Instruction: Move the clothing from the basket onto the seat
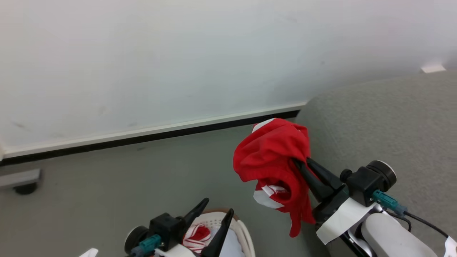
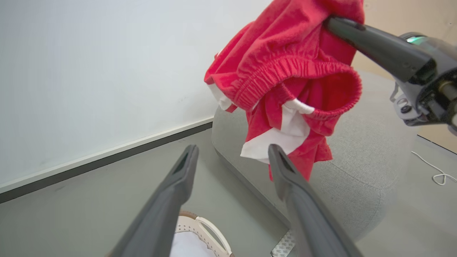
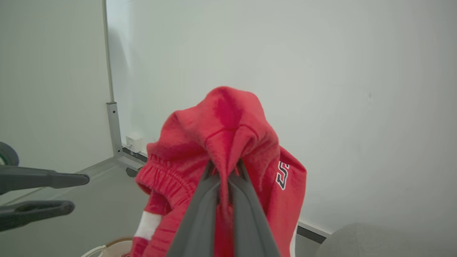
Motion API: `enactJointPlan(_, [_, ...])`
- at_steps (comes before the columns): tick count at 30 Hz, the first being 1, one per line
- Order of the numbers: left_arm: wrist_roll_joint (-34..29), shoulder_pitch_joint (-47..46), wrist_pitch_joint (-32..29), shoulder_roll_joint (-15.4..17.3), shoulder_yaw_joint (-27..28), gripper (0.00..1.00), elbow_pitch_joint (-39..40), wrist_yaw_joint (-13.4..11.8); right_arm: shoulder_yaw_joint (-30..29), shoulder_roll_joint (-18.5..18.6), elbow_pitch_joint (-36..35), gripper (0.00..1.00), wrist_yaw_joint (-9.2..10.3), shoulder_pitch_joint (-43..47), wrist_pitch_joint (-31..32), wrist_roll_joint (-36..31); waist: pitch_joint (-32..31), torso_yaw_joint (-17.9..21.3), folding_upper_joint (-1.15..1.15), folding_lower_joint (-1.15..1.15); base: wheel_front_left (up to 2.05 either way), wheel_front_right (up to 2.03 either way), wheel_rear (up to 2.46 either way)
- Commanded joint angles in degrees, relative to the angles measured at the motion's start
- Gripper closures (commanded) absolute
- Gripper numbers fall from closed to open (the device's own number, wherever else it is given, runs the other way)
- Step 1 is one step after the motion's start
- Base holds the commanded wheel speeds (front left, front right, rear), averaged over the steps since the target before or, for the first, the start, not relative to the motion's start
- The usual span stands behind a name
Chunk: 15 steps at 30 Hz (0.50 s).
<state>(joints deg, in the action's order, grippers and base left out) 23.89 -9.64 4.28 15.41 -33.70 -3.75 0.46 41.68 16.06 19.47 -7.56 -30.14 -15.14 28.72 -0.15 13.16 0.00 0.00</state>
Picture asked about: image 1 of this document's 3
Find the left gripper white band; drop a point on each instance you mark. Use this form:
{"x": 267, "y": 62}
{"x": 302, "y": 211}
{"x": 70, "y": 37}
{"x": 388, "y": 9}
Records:
{"x": 178, "y": 252}

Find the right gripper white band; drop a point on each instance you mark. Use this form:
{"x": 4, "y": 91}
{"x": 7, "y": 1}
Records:
{"x": 342, "y": 216}

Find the red garment with white trim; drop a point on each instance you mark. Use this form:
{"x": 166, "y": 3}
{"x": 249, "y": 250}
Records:
{"x": 271, "y": 153}

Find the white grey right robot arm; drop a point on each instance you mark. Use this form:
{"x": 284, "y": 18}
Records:
{"x": 385, "y": 235}

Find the white plastic laundry basket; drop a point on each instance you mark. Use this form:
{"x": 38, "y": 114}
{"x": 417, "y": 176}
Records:
{"x": 248, "y": 242}

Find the red white striped garment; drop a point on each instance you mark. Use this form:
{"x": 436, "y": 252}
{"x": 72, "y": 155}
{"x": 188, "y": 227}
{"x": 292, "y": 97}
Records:
{"x": 198, "y": 237}

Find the pale white garment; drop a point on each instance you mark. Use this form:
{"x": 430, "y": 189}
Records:
{"x": 232, "y": 246}

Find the grey fabric sofa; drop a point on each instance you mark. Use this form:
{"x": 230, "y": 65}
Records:
{"x": 375, "y": 121}

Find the white and black baseboard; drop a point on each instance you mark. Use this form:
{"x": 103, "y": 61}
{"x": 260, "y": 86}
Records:
{"x": 142, "y": 134}

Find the white pointed robot part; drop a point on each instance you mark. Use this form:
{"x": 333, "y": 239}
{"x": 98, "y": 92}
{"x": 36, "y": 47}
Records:
{"x": 90, "y": 253}

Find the white robot cover piece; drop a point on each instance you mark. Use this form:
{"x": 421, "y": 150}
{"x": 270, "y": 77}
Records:
{"x": 451, "y": 248}

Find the black caster wheel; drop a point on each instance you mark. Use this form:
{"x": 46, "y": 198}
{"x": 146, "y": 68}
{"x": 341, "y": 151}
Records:
{"x": 25, "y": 189}

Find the grey furniture base bar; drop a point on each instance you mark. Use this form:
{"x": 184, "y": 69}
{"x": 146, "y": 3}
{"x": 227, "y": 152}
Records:
{"x": 19, "y": 177}

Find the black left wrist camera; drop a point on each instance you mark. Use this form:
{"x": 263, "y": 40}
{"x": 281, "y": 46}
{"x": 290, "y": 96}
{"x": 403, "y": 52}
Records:
{"x": 166, "y": 228}

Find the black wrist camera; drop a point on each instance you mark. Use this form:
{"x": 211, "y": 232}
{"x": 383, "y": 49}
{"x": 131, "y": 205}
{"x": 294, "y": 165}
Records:
{"x": 166, "y": 228}
{"x": 364, "y": 182}

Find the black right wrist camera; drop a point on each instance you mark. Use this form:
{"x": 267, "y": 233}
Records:
{"x": 364, "y": 182}

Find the teal left camera connector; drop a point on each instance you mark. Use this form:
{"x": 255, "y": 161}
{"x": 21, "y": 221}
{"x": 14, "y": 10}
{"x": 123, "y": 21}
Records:
{"x": 150, "y": 243}

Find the teal camera connector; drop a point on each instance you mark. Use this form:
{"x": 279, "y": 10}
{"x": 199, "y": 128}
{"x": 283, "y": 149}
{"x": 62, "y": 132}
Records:
{"x": 385, "y": 201}
{"x": 150, "y": 243}

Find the teal right camera connector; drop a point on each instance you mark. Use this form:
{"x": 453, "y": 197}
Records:
{"x": 385, "y": 201}

